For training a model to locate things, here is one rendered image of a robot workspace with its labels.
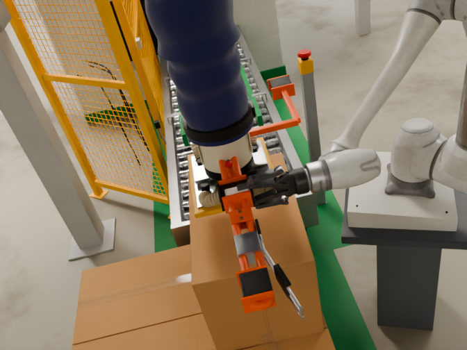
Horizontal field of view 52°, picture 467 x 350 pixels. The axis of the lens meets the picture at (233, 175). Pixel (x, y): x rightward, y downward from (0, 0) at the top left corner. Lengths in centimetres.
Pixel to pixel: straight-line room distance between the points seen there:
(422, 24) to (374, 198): 73
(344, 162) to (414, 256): 86
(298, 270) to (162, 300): 73
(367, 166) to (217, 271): 58
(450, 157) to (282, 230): 61
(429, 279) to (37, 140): 210
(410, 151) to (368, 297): 104
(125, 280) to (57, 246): 130
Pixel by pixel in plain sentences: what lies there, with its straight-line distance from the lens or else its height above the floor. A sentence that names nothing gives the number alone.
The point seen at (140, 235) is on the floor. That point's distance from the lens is 325.
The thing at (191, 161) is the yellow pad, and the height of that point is 112.
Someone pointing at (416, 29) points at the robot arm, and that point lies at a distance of 146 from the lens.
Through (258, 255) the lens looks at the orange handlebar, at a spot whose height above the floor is 124.
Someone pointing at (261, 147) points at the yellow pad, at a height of 113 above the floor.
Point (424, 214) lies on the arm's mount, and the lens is 188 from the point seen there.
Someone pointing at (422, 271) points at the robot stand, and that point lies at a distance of 221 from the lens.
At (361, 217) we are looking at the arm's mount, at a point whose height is 80.
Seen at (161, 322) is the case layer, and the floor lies 54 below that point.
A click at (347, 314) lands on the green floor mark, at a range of 257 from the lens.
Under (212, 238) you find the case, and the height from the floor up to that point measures 94.
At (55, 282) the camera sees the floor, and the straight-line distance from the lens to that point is 324.
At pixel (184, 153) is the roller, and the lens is 284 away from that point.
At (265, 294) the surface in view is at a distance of 109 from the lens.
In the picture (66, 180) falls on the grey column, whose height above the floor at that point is 56.
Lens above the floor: 212
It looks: 38 degrees down
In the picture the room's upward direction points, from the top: 14 degrees counter-clockwise
